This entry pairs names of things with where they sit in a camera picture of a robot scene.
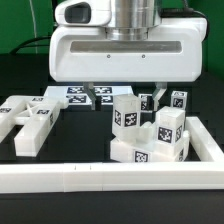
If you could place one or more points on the white chair seat part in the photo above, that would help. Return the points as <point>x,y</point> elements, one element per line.
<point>146,149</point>

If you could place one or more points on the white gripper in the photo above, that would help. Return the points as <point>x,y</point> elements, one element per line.
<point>125,41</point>

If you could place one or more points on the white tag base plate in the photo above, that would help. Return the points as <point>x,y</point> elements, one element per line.
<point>77,96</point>

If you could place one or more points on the white L-shaped obstacle fence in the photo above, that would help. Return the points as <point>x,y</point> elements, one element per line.
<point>207,173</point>

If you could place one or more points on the white chair back part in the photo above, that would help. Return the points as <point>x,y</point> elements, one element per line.
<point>36,114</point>

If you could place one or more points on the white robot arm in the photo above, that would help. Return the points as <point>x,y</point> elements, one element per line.
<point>126,41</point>

